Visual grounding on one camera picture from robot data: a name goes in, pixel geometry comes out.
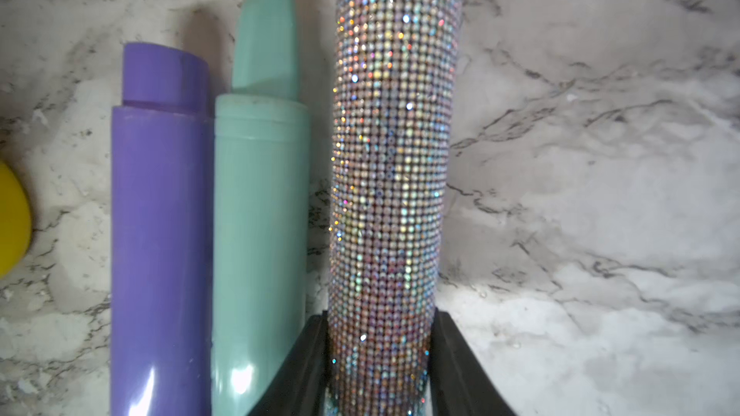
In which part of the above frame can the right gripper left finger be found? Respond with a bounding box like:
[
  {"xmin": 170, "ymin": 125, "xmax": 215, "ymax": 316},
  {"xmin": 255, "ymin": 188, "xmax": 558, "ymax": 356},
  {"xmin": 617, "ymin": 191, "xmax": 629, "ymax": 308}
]
[{"xmin": 248, "ymin": 311, "xmax": 330, "ymax": 416}]

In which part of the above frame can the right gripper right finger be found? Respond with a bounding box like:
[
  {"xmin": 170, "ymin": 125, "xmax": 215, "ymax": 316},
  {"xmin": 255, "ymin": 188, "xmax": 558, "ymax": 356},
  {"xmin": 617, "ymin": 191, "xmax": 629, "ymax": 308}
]
[{"xmin": 429, "ymin": 310, "xmax": 516, "ymax": 416}]

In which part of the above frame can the purple microphone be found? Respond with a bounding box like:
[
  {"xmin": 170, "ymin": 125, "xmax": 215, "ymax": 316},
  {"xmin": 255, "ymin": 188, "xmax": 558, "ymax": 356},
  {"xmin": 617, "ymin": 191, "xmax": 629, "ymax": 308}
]
[{"xmin": 111, "ymin": 42, "xmax": 214, "ymax": 415}]

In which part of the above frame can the green microphone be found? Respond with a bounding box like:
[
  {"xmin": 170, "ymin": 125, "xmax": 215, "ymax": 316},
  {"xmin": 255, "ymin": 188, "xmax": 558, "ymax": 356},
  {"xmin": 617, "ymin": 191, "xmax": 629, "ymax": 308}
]
[{"xmin": 211, "ymin": 0, "xmax": 311, "ymax": 415}]

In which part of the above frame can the yellow plastic jar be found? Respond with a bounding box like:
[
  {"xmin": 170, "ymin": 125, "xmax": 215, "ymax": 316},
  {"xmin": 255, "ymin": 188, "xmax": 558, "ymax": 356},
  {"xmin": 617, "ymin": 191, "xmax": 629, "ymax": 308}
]
[{"xmin": 0, "ymin": 162, "xmax": 32, "ymax": 277}]

